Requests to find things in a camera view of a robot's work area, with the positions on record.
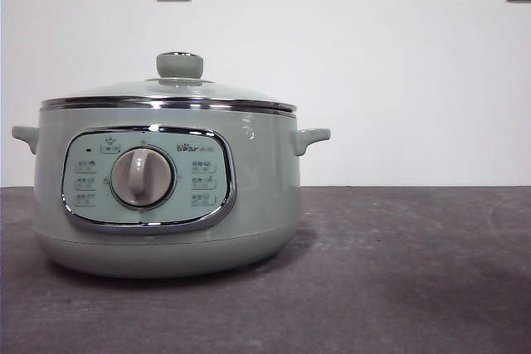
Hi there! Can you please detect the glass lid with green knob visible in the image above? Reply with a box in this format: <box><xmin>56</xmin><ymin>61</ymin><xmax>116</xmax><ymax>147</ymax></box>
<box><xmin>40</xmin><ymin>51</ymin><xmax>299</xmax><ymax>117</ymax></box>

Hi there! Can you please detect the pale green electric cooking pot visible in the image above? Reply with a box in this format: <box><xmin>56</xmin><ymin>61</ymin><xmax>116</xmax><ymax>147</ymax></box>
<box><xmin>11</xmin><ymin>101</ymin><xmax>332</xmax><ymax>280</ymax></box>

